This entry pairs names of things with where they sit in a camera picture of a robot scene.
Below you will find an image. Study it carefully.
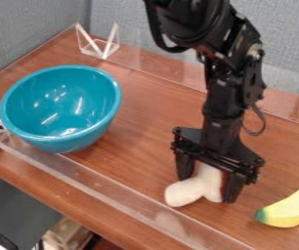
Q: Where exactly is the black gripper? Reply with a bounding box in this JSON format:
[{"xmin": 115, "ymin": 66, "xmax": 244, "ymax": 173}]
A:
[{"xmin": 170, "ymin": 116, "xmax": 265, "ymax": 203}]

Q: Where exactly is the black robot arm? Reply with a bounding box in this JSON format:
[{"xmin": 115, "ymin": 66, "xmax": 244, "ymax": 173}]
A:
[{"xmin": 143, "ymin": 0, "xmax": 266, "ymax": 203}]

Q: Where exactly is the blue ceramic bowl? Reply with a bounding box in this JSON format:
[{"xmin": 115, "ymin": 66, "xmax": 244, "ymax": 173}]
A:
[{"xmin": 0, "ymin": 64, "xmax": 122, "ymax": 152}]

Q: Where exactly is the yellow toy banana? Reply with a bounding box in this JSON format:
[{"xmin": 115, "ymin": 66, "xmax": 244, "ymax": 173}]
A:
[{"xmin": 256, "ymin": 189, "xmax": 299, "ymax": 228}]

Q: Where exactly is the clear acrylic back barrier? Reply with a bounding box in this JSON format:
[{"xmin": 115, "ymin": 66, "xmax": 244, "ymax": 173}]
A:
[{"xmin": 74, "ymin": 22, "xmax": 299, "ymax": 130}]

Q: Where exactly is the clear acrylic barrier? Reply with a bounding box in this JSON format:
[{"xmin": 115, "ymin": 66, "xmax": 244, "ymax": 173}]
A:
[
  {"xmin": 0, "ymin": 101, "xmax": 257, "ymax": 250},
  {"xmin": 74, "ymin": 22, "xmax": 299, "ymax": 130}
]

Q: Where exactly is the wooden object below table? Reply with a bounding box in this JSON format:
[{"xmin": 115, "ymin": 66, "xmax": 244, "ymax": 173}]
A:
[{"xmin": 42, "ymin": 218, "xmax": 91, "ymax": 250}]

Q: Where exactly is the clear acrylic front barrier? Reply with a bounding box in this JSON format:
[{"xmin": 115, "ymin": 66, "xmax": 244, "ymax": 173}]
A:
[{"xmin": 0, "ymin": 101, "xmax": 257, "ymax": 250}]

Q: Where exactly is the clear acrylic corner bracket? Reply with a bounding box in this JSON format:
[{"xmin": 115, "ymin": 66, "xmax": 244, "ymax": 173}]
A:
[{"xmin": 74, "ymin": 23, "xmax": 119, "ymax": 60}]

